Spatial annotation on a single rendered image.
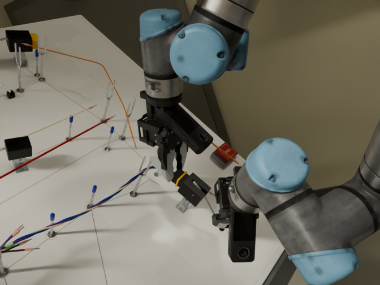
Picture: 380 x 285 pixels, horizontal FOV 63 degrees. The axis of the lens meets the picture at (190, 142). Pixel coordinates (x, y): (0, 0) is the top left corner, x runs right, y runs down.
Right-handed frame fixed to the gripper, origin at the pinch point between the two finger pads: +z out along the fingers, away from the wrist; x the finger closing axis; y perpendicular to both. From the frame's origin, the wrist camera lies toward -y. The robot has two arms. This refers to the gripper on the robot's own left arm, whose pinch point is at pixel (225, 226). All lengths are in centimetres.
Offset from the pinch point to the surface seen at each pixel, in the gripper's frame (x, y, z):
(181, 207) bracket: 9.4, 5.6, 3.3
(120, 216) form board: 23.5, 3.4, -0.4
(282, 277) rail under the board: -14.2, -11.6, 7.3
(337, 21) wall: -104, 132, 60
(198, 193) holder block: 6.3, 6.7, -4.7
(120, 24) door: 33, 161, 96
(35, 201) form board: 40.4, 6.8, -3.9
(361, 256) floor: -105, -3, 106
